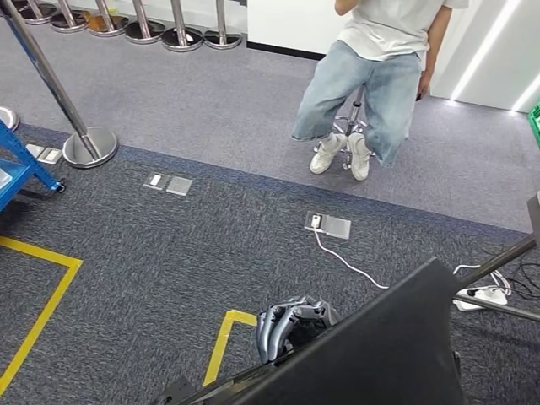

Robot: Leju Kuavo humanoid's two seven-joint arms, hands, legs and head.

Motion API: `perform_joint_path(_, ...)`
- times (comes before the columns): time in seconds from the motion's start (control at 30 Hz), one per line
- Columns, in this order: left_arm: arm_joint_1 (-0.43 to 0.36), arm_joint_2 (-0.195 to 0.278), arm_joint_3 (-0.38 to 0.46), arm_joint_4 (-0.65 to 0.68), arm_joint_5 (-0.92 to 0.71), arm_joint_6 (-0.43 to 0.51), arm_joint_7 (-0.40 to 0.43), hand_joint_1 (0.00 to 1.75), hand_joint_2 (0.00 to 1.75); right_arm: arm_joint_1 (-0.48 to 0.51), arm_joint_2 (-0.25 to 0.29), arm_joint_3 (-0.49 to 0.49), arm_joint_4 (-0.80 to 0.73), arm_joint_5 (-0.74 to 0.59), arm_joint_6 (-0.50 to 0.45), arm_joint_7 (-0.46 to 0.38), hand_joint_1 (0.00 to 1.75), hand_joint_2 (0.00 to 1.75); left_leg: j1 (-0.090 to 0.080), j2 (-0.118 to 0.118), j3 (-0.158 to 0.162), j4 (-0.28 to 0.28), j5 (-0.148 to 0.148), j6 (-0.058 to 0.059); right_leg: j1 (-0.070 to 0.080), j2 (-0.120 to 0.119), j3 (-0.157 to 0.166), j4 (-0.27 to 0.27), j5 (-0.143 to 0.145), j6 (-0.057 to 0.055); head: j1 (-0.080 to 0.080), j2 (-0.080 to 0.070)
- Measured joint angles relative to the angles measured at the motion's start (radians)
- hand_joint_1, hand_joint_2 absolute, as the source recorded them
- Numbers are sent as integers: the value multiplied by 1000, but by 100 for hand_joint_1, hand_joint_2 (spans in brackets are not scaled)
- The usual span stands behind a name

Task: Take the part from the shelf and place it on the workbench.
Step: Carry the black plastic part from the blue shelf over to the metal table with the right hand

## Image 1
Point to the blue steel shelf rack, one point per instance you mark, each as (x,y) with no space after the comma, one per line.
(19,153)

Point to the white plastic tray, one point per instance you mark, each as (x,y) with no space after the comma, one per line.
(5,179)

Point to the green plastic crate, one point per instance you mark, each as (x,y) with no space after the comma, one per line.
(535,126)

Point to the steel stanchion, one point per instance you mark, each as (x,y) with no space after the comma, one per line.
(145,33)
(182,40)
(107,27)
(90,148)
(7,118)
(222,39)
(69,23)
(10,7)
(38,15)

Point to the steel floor socket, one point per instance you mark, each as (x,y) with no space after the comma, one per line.
(179,185)
(50,155)
(335,226)

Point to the black plastic plate bracket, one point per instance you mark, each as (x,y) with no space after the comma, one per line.
(379,346)

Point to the white plug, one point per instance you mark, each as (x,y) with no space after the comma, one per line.
(316,221)

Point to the chrome stool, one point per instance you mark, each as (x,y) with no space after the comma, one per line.
(356,106)

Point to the person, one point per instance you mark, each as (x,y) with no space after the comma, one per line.
(388,84)

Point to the white power strip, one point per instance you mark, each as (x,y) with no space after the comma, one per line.
(485,296)

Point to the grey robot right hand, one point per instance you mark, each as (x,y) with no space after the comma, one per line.
(286,324)

